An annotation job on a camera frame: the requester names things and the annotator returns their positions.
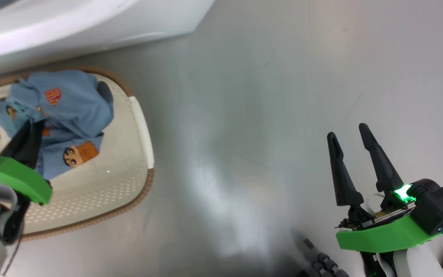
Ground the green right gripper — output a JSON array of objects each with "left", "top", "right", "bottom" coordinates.
[{"left": 326, "top": 123, "right": 441, "bottom": 253}]

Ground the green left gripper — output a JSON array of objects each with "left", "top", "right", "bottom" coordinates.
[{"left": 0, "top": 119, "right": 53, "bottom": 245}]

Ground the white front-load washing machine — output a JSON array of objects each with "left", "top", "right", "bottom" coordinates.
[{"left": 0, "top": 0, "right": 216, "bottom": 79}]

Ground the white laundry basket brown rim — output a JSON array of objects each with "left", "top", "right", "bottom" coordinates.
[{"left": 0, "top": 66, "right": 155, "bottom": 241}]

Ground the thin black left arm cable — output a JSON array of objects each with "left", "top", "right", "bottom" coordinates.
[{"left": 0, "top": 239, "right": 23, "bottom": 277}]

